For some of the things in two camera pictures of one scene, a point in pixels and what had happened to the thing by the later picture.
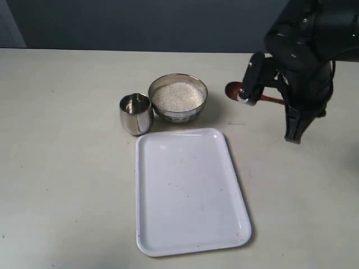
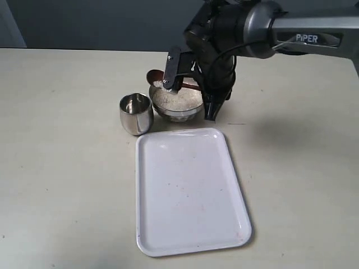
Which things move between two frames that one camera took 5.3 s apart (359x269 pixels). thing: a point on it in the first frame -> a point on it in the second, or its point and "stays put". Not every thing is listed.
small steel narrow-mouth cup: (136, 114) stays put
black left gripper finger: (260, 72) -> (178, 64)
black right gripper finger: (297, 120) -> (212, 100)
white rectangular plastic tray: (187, 198) stays put
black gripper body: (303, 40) -> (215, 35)
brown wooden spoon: (233, 89) -> (156, 75)
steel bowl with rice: (178, 98) stays put
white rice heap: (176, 97) stays put
